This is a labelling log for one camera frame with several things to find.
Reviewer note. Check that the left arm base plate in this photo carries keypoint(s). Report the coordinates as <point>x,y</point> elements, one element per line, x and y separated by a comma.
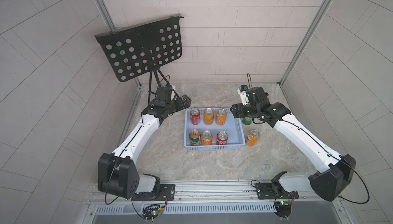
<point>159,193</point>

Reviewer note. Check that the black perforated music stand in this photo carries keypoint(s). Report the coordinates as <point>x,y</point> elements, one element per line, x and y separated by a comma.
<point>143,48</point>

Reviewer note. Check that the red cola can back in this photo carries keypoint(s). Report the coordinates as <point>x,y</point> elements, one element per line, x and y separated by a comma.
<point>195,116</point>

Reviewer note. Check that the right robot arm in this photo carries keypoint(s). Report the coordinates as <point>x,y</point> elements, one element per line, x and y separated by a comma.
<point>334,171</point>

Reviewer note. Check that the round circuit board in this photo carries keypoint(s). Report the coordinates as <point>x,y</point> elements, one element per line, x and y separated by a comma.
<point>283,210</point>
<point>150,213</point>

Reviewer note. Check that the orange Fanta can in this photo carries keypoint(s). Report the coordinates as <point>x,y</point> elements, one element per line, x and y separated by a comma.
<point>252,137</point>

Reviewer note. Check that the left round circuit board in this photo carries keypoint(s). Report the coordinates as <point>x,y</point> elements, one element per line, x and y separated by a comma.
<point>150,213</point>

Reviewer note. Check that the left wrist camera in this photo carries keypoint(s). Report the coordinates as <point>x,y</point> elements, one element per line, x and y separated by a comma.
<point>164,95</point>

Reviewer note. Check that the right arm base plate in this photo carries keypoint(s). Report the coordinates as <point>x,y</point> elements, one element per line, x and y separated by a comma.
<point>273,191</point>

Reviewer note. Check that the right round circuit board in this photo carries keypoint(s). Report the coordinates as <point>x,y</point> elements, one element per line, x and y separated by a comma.
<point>283,210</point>

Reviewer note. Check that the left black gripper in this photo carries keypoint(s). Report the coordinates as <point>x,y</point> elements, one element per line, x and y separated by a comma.
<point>185,104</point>

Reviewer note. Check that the lavender perforated plastic basket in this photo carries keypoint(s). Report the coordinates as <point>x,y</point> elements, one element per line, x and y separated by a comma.
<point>232,126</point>

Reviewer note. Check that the orange soda can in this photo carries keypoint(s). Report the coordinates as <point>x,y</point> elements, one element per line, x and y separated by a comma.
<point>209,116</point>
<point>221,116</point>

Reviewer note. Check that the orange can front row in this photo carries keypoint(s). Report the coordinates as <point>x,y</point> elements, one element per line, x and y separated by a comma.
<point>206,138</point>

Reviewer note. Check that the red can front row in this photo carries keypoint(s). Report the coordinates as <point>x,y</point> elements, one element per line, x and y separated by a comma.
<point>222,138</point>

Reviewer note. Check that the green and red can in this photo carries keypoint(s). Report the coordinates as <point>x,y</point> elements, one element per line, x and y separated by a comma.
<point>194,137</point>

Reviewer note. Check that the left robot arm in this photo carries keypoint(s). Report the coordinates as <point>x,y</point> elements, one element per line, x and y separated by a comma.
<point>117,172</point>

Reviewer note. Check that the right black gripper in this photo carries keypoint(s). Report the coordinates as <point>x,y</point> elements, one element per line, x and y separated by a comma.
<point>238,107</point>

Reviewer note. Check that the green Sprite can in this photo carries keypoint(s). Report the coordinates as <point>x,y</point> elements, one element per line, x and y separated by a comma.
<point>247,120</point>

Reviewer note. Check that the aluminium front rail frame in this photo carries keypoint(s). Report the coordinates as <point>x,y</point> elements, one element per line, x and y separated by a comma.
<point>212,202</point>

